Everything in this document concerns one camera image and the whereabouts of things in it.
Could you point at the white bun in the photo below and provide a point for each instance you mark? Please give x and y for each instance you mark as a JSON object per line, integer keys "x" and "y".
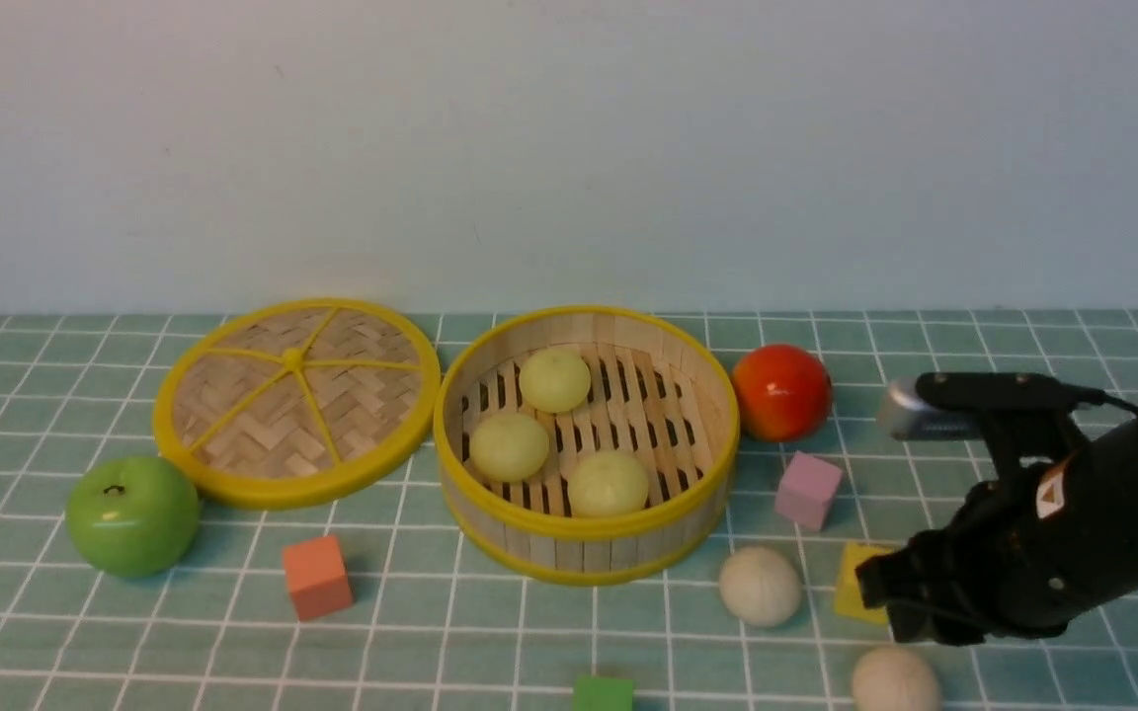
{"x": 893, "y": 678}
{"x": 760, "y": 587}

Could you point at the orange cube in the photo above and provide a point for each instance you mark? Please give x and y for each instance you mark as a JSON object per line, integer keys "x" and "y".
{"x": 316, "y": 577}

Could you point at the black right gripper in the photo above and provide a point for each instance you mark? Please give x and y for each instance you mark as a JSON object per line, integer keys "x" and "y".
{"x": 1016, "y": 560}

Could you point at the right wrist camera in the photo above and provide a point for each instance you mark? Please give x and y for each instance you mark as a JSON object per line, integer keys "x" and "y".
{"x": 1018, "y": 415}

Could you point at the bamboo steamer tray yellow rim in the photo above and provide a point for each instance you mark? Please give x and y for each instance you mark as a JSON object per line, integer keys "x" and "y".
{"x": 656, "y": 392}

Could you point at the yellow cube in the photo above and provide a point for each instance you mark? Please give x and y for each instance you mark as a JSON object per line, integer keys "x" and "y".
{"x": 847, "y": 596}

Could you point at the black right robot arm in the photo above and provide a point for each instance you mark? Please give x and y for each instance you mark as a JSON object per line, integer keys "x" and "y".
{"x": 1111, "y": 425}

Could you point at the yellow bun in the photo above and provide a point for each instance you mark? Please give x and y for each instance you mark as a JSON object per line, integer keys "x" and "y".
{"x": 509, "y": 447}
{"x": 555, "y": 380}
{"x": 607, "y": 484}

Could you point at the red orange tomato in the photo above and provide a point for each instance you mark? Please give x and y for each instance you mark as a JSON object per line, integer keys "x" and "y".
{"x": 784, "y": 393}

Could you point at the pink cube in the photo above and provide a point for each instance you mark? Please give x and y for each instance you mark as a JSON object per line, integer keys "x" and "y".
{"x": 807, "y": 490}

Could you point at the green cube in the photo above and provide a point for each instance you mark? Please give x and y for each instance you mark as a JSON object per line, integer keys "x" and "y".
{"x": 603, "y": 693}

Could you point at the yellow-rimmed bamboo steamer lid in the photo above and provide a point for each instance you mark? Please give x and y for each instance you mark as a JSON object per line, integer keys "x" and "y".
{"x": 298, "y": 404}

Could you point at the green apple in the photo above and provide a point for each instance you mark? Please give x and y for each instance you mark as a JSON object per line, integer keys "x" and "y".
{"x": 133, "y": 517}

